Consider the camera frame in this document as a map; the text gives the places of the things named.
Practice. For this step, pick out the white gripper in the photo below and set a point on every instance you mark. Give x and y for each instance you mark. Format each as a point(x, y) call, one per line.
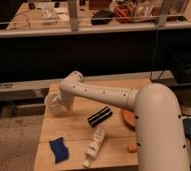
point(64, 100)

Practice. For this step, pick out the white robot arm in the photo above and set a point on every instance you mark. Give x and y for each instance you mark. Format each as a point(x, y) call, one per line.
point(160, 138)

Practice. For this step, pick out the black white striped object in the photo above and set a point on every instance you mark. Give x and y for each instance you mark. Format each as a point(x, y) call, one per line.
point(99, 117)

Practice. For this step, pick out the blue cloth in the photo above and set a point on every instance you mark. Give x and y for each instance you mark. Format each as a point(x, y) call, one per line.
point(59, 150)

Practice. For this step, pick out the white plastic bottle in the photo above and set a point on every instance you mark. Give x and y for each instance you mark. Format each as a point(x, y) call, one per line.
point(94, 147)

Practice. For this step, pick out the orange bowl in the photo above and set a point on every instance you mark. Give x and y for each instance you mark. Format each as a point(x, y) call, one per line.
point(129, 118)

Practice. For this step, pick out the orange carrot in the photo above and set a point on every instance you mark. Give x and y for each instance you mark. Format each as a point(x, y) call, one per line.
point(132, 148)

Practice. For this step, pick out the black bag on bench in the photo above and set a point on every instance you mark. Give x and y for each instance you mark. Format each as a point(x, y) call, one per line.
point(102, 17)

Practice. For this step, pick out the orange red bag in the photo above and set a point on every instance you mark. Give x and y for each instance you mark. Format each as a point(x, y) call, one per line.
point(124, 13)

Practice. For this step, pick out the grey metal post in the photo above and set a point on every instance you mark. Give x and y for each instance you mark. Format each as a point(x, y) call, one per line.
point(72, 8)

